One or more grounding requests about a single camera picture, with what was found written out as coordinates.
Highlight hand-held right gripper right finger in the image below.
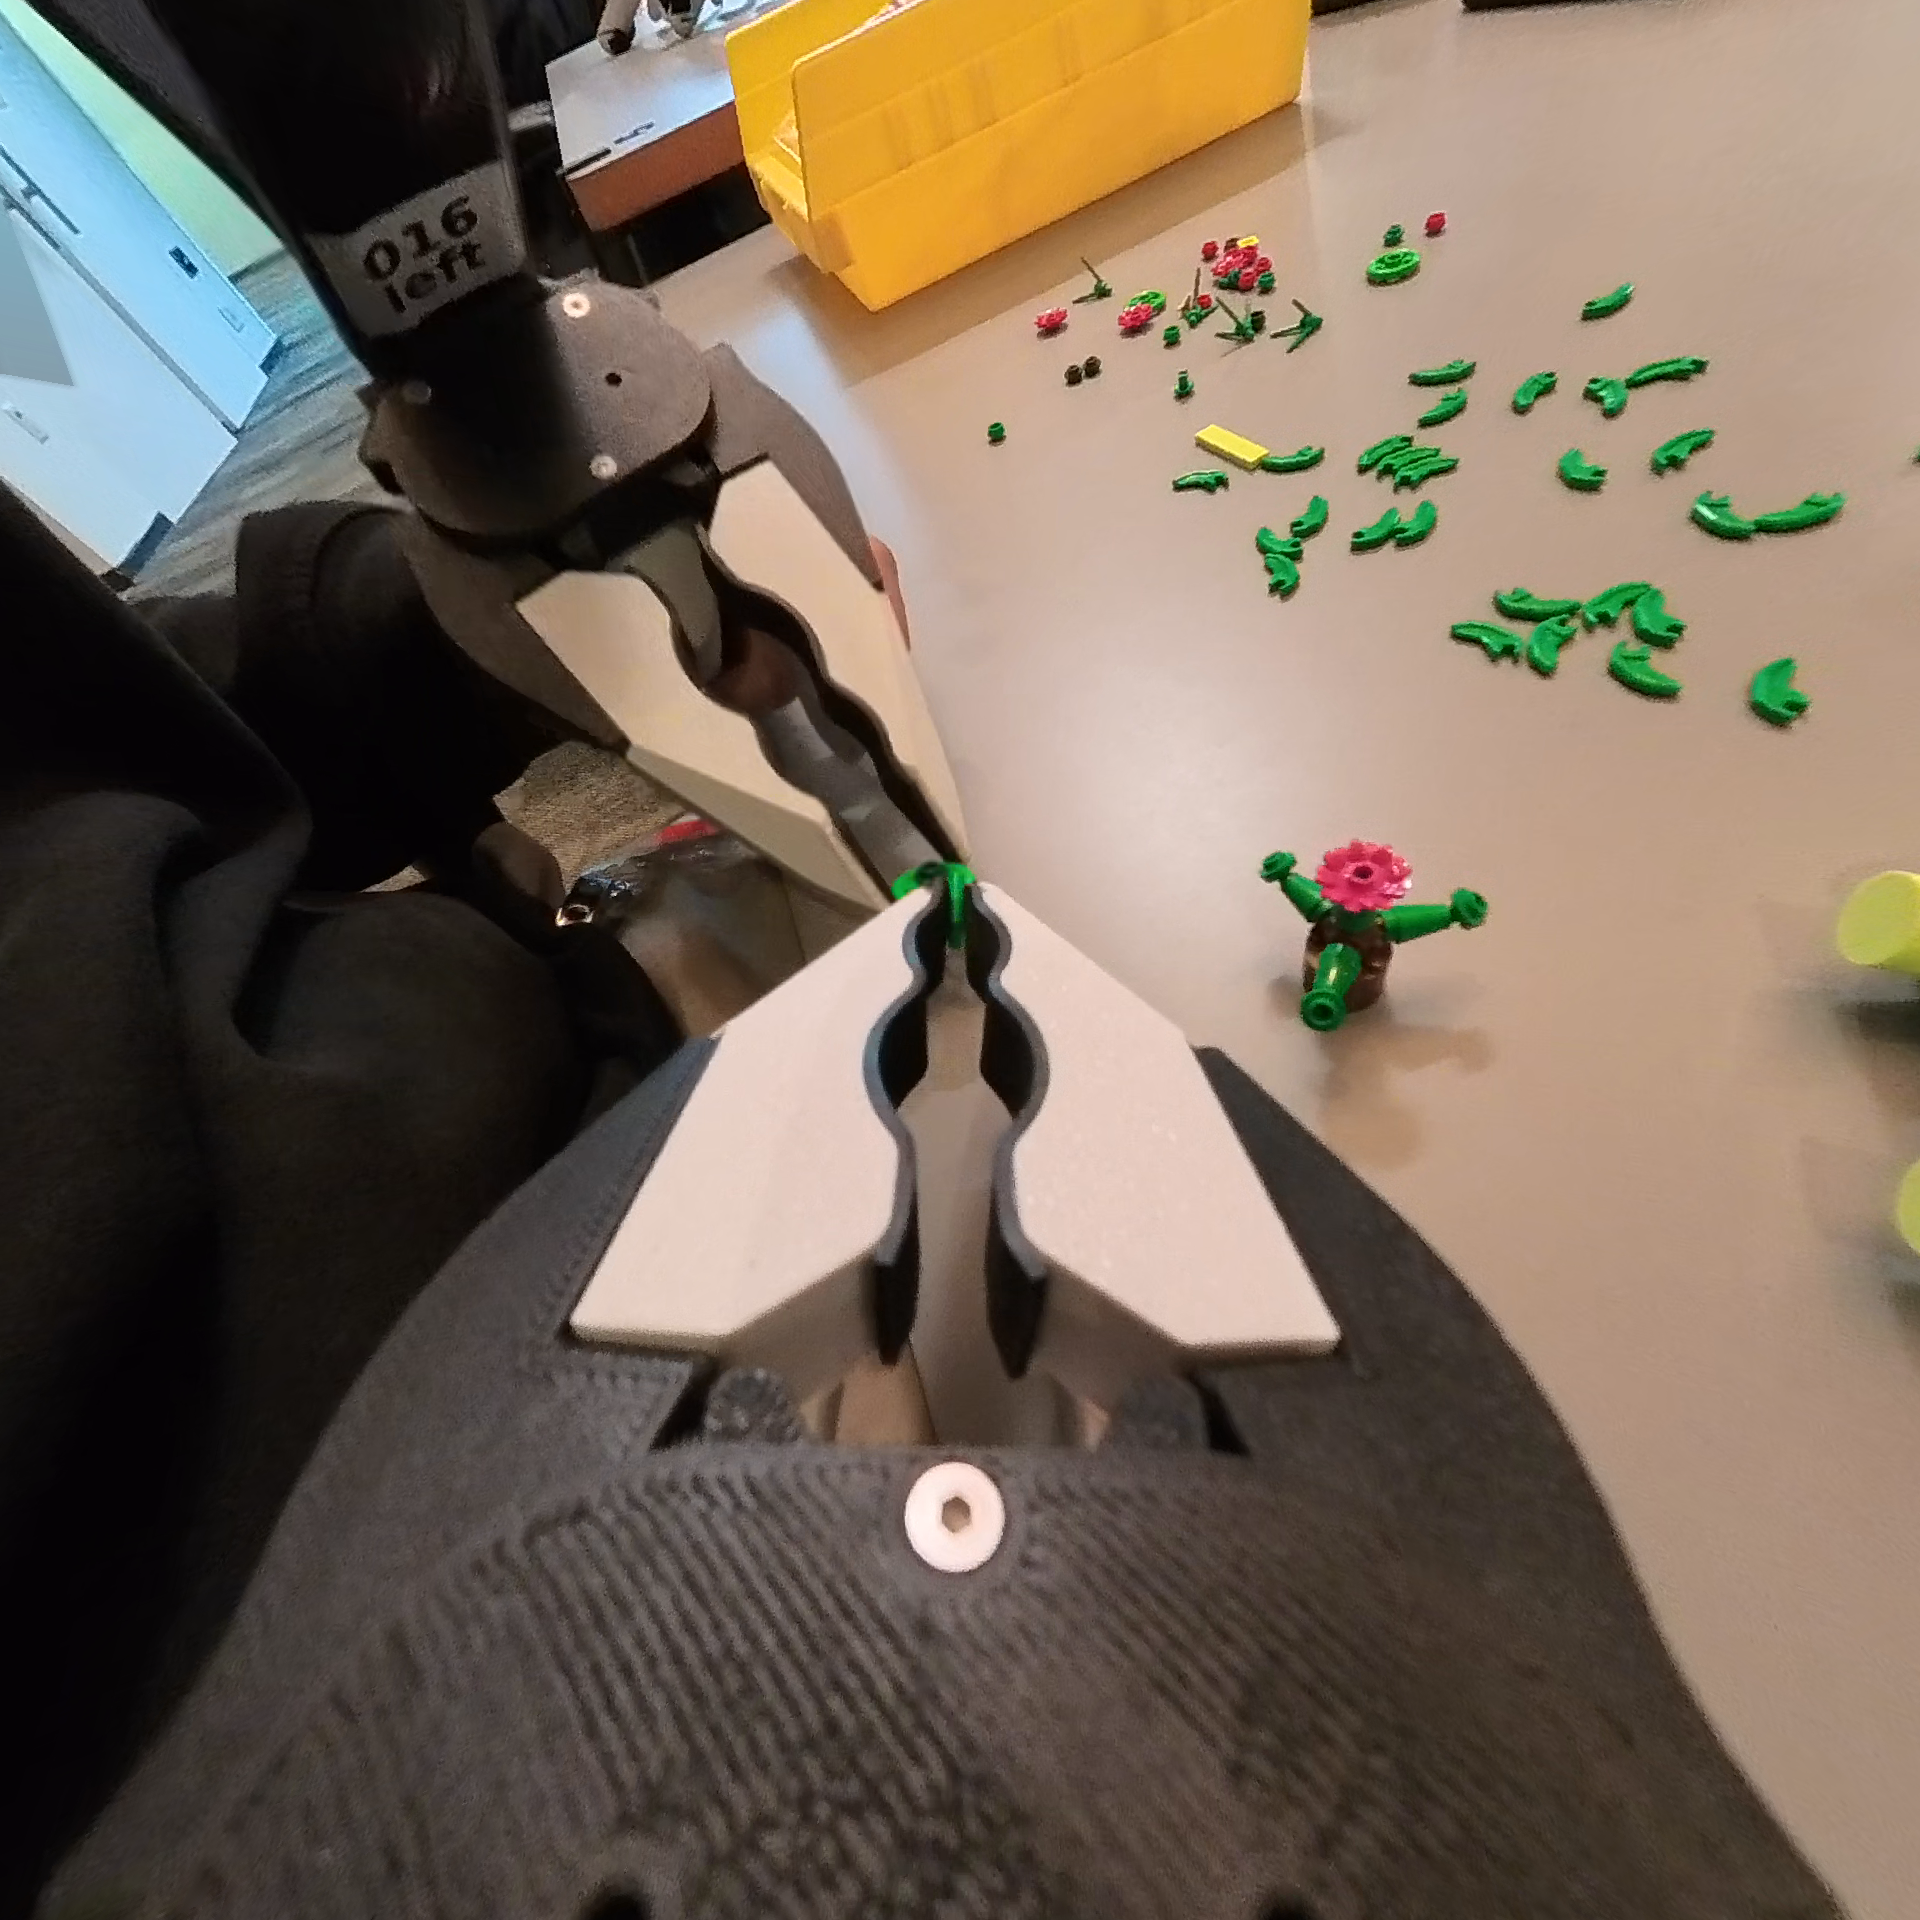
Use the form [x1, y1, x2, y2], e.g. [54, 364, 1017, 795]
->
[964, 882, 1345, 1452]

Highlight yellow storage bin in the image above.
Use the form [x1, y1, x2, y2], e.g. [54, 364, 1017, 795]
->
[724, 0, 1315, 313]

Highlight brown pot flower assembly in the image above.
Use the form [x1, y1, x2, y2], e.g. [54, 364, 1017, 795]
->
[1258, 836, 1491, 1035]

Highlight person's black jacket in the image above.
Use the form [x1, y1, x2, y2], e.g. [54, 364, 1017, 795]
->
[0, 480, 707, 1893]

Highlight lime green planter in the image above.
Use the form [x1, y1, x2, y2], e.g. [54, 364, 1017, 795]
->
[1835, 867, 1920, 1261]

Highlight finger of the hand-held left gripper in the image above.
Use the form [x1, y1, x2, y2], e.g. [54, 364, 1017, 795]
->
[702, 455, 977, 875]
[514, 569, 906, 917]

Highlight brown side table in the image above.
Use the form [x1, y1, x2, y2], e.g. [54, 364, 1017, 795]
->
[546, 0, 788, 288]

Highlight green curved leaf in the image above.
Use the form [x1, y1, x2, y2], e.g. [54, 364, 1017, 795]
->
[891, 857, 985, 954]

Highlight cluster of small flower parts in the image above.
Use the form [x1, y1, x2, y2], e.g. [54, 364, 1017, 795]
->
[1032, 231, 1328, 381]

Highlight person's left forearm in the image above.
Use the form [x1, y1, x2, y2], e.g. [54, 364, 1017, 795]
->
[142, 504, 640, 904]

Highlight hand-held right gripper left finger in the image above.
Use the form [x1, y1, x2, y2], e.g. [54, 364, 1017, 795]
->
[564, 895, 947, 1440]

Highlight scattered green leaf pieces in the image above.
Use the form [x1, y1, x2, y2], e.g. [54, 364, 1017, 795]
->
[1170, 279, 1850, 732]

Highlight white cabinet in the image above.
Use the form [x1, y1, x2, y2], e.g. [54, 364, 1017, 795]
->
[0, 16, 288, 578]

